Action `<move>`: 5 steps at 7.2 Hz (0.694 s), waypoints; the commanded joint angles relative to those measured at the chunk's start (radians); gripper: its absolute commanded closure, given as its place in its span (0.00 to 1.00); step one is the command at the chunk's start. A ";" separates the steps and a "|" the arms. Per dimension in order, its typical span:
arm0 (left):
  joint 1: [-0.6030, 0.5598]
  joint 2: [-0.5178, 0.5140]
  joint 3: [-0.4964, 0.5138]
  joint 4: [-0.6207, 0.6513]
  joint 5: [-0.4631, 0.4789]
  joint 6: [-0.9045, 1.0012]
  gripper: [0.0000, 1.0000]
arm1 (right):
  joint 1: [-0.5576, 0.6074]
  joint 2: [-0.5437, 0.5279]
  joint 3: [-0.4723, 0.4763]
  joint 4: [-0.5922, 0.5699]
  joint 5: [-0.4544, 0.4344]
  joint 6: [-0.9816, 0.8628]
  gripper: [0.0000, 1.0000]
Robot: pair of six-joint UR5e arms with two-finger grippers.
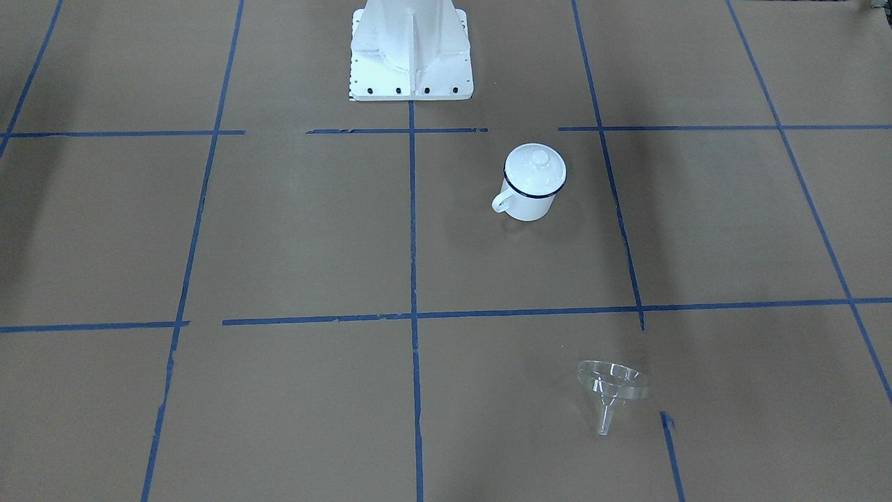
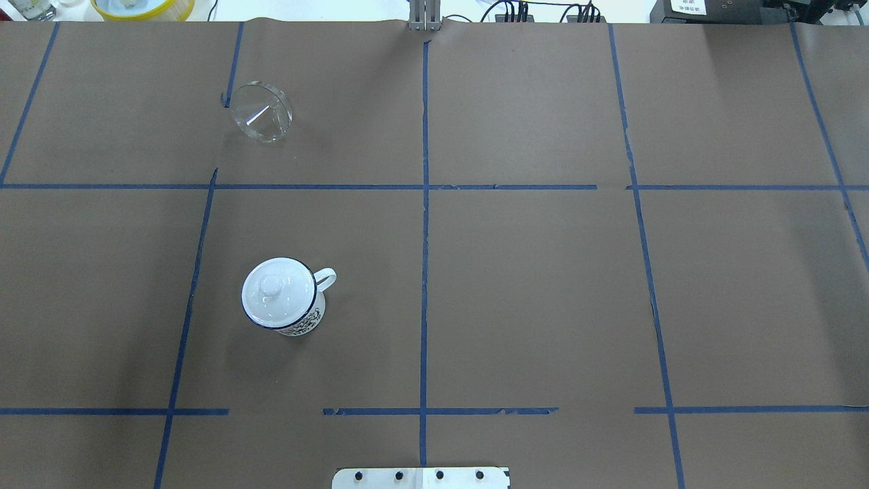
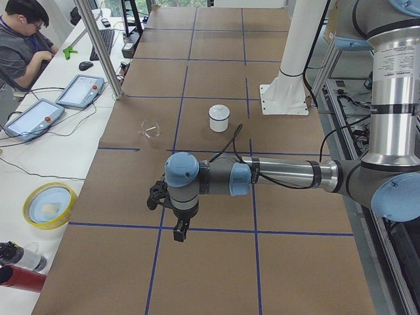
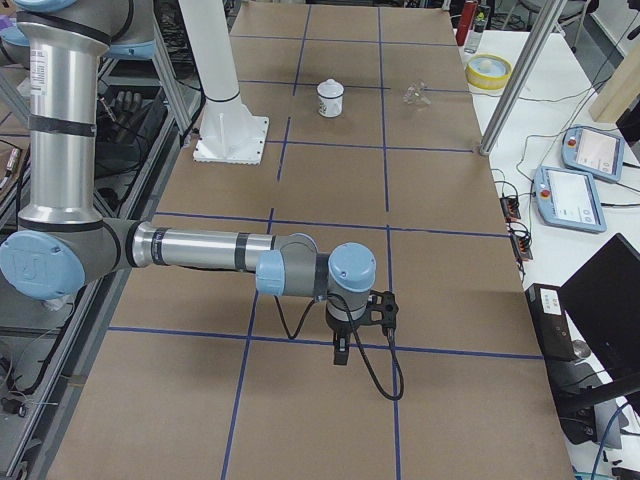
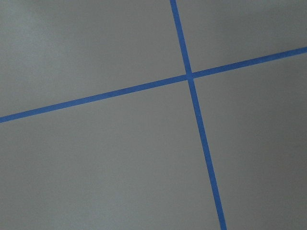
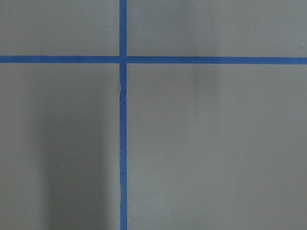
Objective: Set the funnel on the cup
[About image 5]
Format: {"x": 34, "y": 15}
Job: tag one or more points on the blue tape grid lines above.
{"x": 189, "y": 77}

